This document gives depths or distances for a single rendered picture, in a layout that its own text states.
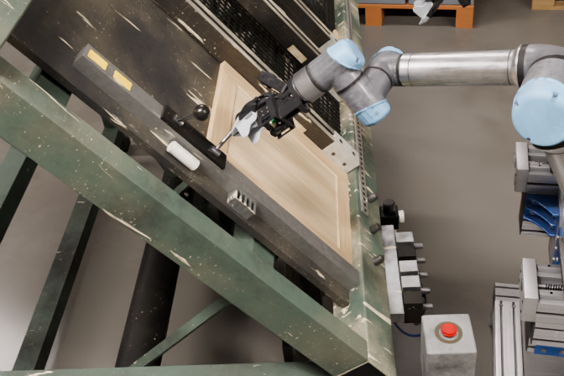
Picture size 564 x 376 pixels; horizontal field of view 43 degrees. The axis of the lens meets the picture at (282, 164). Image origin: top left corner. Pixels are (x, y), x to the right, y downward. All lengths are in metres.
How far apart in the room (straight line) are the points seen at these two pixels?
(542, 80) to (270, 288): 0.72
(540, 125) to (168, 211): 0.75
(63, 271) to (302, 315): 1.78
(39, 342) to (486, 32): 3.34
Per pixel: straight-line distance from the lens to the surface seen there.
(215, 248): 1.56
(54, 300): 3.21
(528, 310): 1.93
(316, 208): 2.07
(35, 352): 3.06
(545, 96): 1.41
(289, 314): 1.71
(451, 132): 4.04
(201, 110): 1.59
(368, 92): 1.58
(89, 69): 1.63
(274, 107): 1.62
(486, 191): 3.68
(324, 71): 1.57
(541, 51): 1.55
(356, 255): 2.09
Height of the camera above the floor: 2.40
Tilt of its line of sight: 39 degrees down
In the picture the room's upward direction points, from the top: 7 degrees counter-clockwise
